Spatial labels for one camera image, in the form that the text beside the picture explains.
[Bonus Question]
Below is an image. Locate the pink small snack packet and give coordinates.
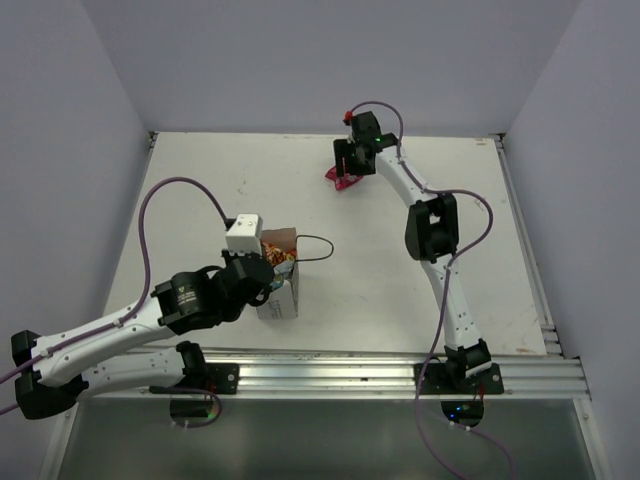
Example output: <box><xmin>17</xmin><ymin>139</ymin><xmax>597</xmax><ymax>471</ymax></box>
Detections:
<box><xmin>325</xmin><ymin>166</ymin><xmax>363</xmax><ymax>192</ymax></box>

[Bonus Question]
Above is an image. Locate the red snack packet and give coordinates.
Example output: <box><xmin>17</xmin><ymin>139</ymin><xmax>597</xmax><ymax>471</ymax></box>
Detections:
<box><xmin>262</xmin><ymin>241</ymin><xmax>297</xmax><ymax>267</ymax></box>

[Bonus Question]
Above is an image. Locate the white paper coffee bag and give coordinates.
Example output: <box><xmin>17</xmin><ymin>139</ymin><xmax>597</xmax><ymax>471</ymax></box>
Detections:
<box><xmin>255</xmin><ymin>227</ymin><xmax>335</xmax><ymax>321</ymax></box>

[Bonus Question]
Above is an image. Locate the silver mints sachet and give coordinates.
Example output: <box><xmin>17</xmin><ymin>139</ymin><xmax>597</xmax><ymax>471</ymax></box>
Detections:
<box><xmin>271</xmin><ymin>260</ymin><xmax>295</xmax><ymax>290</ymax></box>

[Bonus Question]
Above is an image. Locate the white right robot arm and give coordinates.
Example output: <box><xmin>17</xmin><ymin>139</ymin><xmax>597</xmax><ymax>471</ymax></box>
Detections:
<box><xmin>333</xmin><ymin>110</ymin><xmax>492</xmax><ymax>394</ymax></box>

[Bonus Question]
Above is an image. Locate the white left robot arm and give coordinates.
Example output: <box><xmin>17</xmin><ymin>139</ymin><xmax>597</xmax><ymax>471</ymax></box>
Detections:
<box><xmin>10</xmin><ymin>253</ymin><xmax>274</xmax><ymax>420</ymax></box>

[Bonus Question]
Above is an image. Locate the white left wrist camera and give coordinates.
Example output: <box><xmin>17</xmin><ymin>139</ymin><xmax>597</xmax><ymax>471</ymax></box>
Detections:
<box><xmin>225</xmin><ymin>213</ymin><xmax>263</xmax><ymax>255</ymax></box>

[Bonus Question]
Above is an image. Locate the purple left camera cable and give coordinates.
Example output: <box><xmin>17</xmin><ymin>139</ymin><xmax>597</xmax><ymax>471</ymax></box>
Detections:
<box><xmin>0</xmin><ymin>176</ymin><xmax>234</xmax><ymax>384</ymax></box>

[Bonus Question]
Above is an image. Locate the purple camera cable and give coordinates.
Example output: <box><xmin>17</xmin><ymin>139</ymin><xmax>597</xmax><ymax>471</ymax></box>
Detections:
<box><xmin>342</xmin><ymin>100</ymin><xmax>495</xmax><ymax>361</ymax></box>
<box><xmin>0</xmin><ymin>176</ymin><xmax>234</xmax><ymax>384</ymax></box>

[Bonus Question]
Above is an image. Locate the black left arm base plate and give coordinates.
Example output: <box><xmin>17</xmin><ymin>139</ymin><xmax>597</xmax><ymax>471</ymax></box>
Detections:
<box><xmin>149</xmin><ymin>363</ymin><xmax>240</xmax><ymax>395</ymax></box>

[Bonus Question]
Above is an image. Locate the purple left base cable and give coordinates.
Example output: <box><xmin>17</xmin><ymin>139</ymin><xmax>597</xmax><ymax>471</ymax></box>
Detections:
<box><xmin>0</xmin><ymin>387</ymin><xmax>222</xmax><ymax>429</ymax></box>

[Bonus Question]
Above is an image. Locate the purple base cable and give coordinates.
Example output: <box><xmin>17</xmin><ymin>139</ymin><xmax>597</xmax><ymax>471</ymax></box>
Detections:
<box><xmin>414</xmin><ymin>349</ymin><xmax>521</xmax><ymax>480</ymax></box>
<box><xmin>0</xmin><ymin>387</ymin><xmax>222</xmax><ymax>429</ymax></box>

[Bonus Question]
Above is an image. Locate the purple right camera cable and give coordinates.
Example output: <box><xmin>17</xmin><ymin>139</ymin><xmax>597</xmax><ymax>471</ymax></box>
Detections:
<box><xmin>342</xmin><ymin>100</ymin><xmax>495</xmax><ymax>361</ymax></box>

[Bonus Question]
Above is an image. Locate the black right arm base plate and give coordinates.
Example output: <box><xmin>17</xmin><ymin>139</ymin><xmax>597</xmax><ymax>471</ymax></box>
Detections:
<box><xmin>413</xmin><ymin>358</ymin><xmax>505</xmax><ymax>396</ymax></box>

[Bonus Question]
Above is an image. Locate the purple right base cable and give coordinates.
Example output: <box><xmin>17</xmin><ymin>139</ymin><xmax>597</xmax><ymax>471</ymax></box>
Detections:
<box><xmin>414</xmin><ymin>349</ymin><xmax>521</xmax><ymax>480</ymax></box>

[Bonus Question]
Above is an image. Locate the aluminium rail frame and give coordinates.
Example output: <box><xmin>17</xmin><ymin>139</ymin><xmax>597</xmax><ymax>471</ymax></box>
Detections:
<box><xmin>62</xmin><ymin>349</ymin><xmax>591</xmax><ymax>401</ymax></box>

